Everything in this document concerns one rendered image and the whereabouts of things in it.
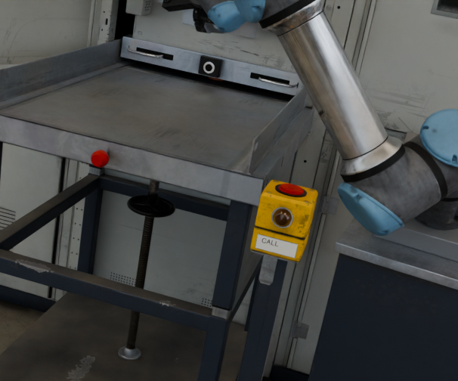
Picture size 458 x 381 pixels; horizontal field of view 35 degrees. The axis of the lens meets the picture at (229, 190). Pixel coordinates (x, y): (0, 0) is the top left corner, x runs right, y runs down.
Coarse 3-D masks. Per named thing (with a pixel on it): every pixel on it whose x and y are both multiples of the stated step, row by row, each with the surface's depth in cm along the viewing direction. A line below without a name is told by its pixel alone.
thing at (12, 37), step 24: (0, 0) 182; (24, 0) 187; (48, 0) 192; (72, 0) 198; (96, 0) 200; (0, 24) 184; (24, 24) 189; (48, 24) 195; (72, 24) 201; (96, 24) 203; (0, 48) 187; (24, 48) 192; (48, 48) 198; (72, 48) 203
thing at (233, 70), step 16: (144, 48) 206; (160, 48) 205; (176, 48) 204; (160, 64) 206; (176, 64) 205; (192, 64) 204; (224, 64) 202; (240, 64) 201; (256, 64) 201; (240, 80) 202; (256, 80) 201; (272, 80) 200; (288, 80) 199
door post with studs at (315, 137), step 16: (336, 0) 187; (352, 0) 186; (336, 16) 188; (336, 32) 189; (320, 128) 197; (320, 144) 199; (304, 160) 201; (304, 176) 202; (288, 272) 212; (288, 288) 213; (272, 336) 219; (272, 352) 221
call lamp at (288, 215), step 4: (276, 208) 110; (280, 208) 109; (284, 208) 109; (272, 212) 110; (276, 212) 109; (280, 212) 109; (284, 212) 109; (288, 212) 109; (272, 216) 110; (276, 216) 109; (280, 216) 109; (284, 216) 109; (288, 216) 109; (292, 216) 109; (272, 220) 110; (276, 220) 109; (280, 220) 109; (284, 220) 109; (288, 220) 109; (292, 220) 109; (276, 224) 110; (280, 224) 109; (284, 224) 109; (288, 224) 109
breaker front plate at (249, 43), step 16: (144, 16) 205; (160, 16) 204; (176, 16) 203; (192, 16) 201; (144, 32) 206; (160, 32) 205; (176, 32) 204; (192, 32) 203; (240, 32) 199; (256, 32) 198; (192, 48) 204; (208, 48) 203; (224, 48) 202; (240, 48) 201; (256, 48) 200; (272, 48) 199; (272, 64) 200; (288, 64) 199
